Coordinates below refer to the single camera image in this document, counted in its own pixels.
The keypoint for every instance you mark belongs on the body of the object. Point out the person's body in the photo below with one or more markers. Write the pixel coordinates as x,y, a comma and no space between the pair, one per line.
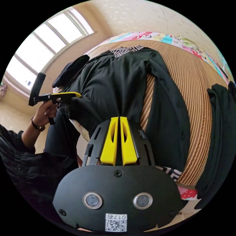
33,169

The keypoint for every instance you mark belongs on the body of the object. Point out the window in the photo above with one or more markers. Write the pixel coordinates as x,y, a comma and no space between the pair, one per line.
36,48

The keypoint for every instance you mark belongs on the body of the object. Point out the pile of clothes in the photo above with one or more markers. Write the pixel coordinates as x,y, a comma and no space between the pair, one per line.
217,138

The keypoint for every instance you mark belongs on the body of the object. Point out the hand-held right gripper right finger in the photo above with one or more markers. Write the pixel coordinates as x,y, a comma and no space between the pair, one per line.
128,147

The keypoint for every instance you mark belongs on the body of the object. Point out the person's left hand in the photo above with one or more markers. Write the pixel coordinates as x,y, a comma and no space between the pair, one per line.
43,114

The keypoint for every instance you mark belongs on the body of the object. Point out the person's left forearm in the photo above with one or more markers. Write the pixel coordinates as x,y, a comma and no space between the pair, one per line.
29,134

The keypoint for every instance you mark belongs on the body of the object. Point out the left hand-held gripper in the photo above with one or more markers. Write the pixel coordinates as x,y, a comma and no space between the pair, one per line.
44,97

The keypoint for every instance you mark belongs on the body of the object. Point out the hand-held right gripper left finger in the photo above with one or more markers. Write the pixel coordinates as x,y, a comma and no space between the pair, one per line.
109,145

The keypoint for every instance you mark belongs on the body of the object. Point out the black long sleeve shirt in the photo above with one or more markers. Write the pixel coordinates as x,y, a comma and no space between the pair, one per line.
114,83

